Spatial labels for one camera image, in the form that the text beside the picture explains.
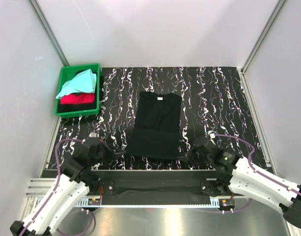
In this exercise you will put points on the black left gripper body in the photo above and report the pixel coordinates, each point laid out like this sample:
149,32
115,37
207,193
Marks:
105,154

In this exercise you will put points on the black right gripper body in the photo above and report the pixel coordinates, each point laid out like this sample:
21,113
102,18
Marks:
193,156

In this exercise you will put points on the black t shirt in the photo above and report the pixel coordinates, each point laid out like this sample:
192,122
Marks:
156,130

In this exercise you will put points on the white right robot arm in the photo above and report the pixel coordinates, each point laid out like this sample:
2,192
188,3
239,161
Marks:
238,175

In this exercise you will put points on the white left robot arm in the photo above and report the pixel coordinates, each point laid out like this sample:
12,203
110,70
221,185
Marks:
55,205

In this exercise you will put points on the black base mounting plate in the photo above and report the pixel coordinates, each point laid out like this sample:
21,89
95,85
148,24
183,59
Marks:
154,186

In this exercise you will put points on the black folded shirt in bin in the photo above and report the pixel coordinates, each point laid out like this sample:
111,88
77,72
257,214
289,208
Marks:
74,108

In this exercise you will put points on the red t shirt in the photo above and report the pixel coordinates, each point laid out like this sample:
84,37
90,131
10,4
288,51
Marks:
77,99

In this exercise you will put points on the light blue t shirt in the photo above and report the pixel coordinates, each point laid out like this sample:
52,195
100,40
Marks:
83,82

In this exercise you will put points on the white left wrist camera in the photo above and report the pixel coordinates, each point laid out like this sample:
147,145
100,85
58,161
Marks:
93,135

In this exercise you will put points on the white slotted cable duct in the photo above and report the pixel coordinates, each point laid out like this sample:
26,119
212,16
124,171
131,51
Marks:
96,203

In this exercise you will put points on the aluminium frame rail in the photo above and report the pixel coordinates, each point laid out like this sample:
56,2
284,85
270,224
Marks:
39,186

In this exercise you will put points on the left aluminium corner post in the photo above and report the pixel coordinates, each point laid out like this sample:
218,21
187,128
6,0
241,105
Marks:
48,31

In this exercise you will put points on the aluminium corner post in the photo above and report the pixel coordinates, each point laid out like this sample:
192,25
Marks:
48,31
264,33

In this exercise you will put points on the right aluminium corner post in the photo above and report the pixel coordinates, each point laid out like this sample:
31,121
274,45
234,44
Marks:
264,33

